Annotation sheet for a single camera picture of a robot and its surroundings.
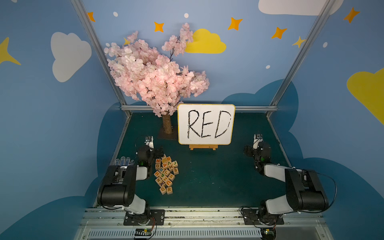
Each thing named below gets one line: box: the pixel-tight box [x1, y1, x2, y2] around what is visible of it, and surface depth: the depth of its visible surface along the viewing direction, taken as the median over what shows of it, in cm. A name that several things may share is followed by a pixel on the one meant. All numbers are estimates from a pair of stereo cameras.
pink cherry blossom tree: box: [104, 23, 210, 134], surface depth 70 cm
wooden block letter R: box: [166, 186, 173, 195], surface depth 82 cm
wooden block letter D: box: [159, 186, 167, 196], surface depth 82 cm
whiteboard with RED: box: [177, 104, 236, 145], surface depth 93 cm
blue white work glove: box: [114, 156, 135, 166], surface depth 95 cm
